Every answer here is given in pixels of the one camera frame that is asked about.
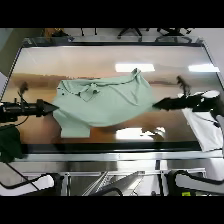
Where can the white garment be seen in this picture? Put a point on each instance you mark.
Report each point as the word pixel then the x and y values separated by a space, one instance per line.
pixel 205 131

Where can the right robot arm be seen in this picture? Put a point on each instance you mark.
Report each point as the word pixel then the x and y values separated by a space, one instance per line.
pixel 208 102

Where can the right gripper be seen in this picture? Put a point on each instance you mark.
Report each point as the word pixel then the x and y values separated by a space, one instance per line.
pixel 178 103

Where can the black office chair base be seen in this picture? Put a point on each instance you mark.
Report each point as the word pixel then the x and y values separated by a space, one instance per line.
pixel 175 31
pixel 130 31

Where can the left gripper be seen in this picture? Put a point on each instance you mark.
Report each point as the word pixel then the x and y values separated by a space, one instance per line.
pixel 42 107

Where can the silver frame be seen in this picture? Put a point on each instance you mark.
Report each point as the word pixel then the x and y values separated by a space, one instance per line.
pixel 100 159

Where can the pale green polo shirt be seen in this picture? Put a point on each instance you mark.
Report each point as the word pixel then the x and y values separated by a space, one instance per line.
pixel 106 101

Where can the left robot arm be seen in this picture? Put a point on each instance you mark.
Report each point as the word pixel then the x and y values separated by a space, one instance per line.
pixel 13 110

